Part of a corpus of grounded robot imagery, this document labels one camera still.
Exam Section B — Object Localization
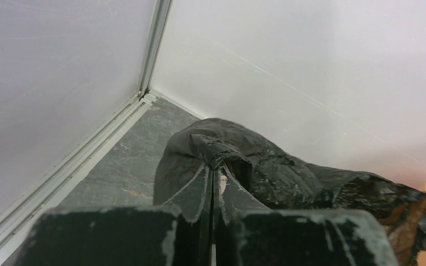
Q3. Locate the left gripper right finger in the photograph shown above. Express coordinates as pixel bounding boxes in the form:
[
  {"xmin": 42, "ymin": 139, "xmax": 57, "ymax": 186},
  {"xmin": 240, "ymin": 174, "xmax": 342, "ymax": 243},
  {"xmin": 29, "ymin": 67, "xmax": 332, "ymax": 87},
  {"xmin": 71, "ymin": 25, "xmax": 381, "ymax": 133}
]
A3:
[{"xmin": 214, "ymin": 163, "xmax": 398, "ymax": 265}]

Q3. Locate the black trash bag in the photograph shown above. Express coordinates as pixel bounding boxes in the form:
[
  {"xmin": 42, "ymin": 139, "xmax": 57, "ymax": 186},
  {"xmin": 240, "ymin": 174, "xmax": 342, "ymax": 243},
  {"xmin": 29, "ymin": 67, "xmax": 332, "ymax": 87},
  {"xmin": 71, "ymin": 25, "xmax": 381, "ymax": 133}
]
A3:
[{"xmin": 153, "ymin": 118, "xmax": 426, "ymax": 265}]

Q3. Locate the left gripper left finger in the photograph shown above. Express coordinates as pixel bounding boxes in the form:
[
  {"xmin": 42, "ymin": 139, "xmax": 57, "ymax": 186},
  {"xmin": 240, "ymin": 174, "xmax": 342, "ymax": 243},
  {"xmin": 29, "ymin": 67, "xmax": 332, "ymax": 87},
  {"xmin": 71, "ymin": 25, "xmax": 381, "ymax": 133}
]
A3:
[{"xmin": 16, "ymin": 164, "xmax": 212, "ymax": 265}]

